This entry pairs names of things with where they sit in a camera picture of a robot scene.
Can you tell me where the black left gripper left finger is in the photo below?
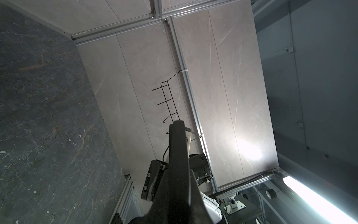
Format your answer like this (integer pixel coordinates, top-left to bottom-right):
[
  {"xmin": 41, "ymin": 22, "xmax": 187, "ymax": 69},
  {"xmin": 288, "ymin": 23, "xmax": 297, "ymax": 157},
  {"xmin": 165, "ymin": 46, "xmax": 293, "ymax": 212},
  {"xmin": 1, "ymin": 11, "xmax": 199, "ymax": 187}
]
[{"xmin": 129, "ymin": 169, "xmax": 170, "ymax": 224}]

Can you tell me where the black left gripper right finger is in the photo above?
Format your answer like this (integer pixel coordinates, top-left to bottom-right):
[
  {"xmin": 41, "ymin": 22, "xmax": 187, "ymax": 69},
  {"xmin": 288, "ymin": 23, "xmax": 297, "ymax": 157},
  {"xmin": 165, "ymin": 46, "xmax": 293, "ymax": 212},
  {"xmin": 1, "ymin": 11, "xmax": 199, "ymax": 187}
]
[{"xmin": 189, "ymin": 170, "xmax": 213, "ymax": 224}]

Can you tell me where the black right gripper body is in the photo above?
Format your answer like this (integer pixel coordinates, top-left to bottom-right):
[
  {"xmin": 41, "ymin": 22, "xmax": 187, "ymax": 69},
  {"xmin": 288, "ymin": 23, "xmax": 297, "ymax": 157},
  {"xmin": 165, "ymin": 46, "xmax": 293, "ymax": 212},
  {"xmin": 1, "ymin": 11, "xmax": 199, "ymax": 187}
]
[{"xmin": 141, "ymin": 160, "xmax": 167, "ymax": 202}]

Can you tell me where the black pad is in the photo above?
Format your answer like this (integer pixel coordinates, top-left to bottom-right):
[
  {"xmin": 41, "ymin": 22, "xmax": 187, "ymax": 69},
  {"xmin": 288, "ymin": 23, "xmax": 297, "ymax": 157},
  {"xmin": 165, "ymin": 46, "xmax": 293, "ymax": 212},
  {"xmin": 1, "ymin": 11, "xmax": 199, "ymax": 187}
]
[{"xmin": 168, "ymin": 120, "xmax": 191, "ymax": 224}]

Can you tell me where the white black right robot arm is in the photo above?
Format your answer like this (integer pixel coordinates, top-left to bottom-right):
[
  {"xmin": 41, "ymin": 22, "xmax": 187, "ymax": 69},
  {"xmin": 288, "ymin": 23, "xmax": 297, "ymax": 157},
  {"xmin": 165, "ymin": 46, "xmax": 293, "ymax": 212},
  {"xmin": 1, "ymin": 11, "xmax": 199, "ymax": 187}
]
[{"xmin": 141, "ymin": 154, "xmax": 223, "ymax": 224}]

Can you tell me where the bright ceiling light strip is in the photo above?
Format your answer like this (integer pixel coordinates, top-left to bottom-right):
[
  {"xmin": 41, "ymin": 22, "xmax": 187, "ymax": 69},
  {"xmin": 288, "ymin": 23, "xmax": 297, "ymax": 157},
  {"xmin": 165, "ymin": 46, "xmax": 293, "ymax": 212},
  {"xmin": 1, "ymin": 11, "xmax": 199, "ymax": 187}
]
[{"xmin": 283, "ymin": 176, "xmax": 358, "ymax": 224}]

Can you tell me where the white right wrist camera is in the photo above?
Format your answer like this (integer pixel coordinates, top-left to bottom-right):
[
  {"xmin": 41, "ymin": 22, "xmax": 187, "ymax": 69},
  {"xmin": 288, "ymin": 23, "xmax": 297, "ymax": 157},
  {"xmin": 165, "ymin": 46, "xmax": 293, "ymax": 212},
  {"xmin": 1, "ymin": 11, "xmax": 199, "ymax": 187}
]
[{"xmin": 185, "ymin": 127, "xmax": 192, "ymax": 155}]

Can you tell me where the black wire hook rack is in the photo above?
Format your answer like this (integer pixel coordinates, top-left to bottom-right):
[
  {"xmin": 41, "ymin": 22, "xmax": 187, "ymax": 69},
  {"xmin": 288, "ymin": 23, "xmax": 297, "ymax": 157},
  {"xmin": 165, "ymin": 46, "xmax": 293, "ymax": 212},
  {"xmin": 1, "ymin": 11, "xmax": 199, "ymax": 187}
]
[{"xmin": 152, "ymin": 71, "xmax": 181, "ymax": 124}]

